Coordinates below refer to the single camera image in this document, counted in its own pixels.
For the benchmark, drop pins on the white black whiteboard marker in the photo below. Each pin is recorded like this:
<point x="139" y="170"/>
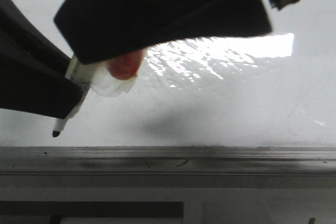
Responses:
<point x="82" y="76"/>

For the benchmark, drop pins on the red magnet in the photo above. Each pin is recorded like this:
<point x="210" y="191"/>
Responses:
<point x="118" y="75"/>

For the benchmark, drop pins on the white whiteboard with aluminium frame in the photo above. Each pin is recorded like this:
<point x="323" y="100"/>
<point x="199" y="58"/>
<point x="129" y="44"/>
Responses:
<point x="209" y="105"/>

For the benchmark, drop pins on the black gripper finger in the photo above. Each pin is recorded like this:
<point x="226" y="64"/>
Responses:
<point x="33" y="69"/>
<point x="98" y="30"/>

